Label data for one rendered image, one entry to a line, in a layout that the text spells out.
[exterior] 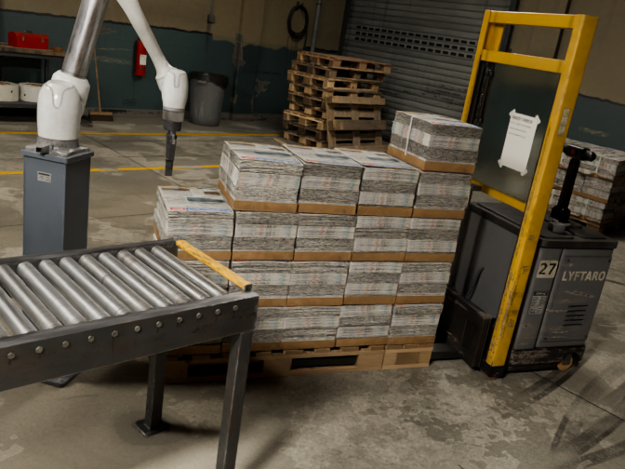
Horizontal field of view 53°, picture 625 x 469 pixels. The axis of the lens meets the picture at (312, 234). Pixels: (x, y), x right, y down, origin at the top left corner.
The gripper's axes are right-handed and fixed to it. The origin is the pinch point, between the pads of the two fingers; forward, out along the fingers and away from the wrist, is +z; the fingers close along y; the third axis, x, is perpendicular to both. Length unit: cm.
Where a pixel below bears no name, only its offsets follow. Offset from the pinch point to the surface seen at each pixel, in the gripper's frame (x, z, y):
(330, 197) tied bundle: -70, 5, -18
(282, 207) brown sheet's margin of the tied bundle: -47, 10, -19
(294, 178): -51, -4, -19
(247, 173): -30.1, -4.0, -17.8
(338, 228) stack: -76, 19, -18
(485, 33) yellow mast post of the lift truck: -168, -77, 32
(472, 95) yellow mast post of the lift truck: -168, -44, 32
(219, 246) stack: -21.0, 28.7, -18.7
